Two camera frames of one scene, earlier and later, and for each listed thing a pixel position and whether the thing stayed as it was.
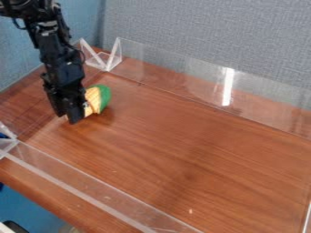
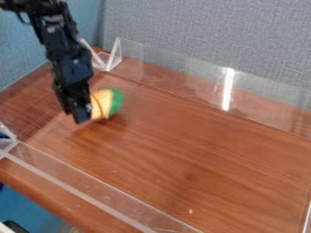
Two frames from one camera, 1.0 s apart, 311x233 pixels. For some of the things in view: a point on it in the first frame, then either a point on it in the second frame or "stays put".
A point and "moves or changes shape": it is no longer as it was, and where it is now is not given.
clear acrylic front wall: x=91 y=191 stays put
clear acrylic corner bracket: x=105 y=61 stays put
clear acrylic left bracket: x=7 y=139 stays put
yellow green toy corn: x=96 y=99 moves or changes shape
